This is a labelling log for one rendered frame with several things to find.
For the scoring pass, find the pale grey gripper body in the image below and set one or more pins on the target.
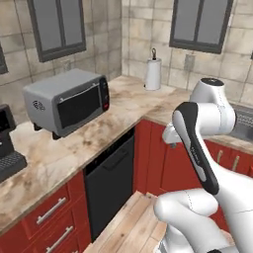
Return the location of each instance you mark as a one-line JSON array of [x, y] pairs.
[[169, 134]]

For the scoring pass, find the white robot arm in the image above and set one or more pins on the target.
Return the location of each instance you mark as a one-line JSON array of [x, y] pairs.
[[204, 210]]

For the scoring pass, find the red corner cupboard panel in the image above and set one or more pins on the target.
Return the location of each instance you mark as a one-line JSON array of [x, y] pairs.
[[148, 158]]

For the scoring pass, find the red cupboard door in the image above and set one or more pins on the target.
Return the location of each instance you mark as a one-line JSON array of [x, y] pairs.
[[245, 163], [178, 171], [212, 153]]

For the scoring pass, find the white paper towel roll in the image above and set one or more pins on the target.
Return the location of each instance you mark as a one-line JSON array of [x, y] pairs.
[[153, 74]]

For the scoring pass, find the grey metal sink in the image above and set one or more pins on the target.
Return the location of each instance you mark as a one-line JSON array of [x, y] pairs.
[[244, 120]]

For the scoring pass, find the black dishwasher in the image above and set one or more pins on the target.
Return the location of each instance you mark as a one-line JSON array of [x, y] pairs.
[[110, 194]]

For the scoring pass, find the black toaster oven door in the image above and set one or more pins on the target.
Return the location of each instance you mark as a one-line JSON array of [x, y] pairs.
[[79, 107]]

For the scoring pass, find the grey framed window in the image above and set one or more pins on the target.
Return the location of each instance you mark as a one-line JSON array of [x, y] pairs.
[[201, 23], [2, 62], [57, 26]]

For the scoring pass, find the grey toaster oven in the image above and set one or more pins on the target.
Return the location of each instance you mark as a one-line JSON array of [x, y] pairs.
[[49, 92]]

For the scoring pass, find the red drawer front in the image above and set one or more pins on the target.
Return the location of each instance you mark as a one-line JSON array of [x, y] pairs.
[[49, 204], [39, 242]]

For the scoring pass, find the black coffee machine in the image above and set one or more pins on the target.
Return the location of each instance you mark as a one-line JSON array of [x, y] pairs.
[[6, 151]]

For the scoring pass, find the beige wall outlet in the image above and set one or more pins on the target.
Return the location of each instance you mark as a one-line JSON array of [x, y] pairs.
[[67, 65], [189, 62]]

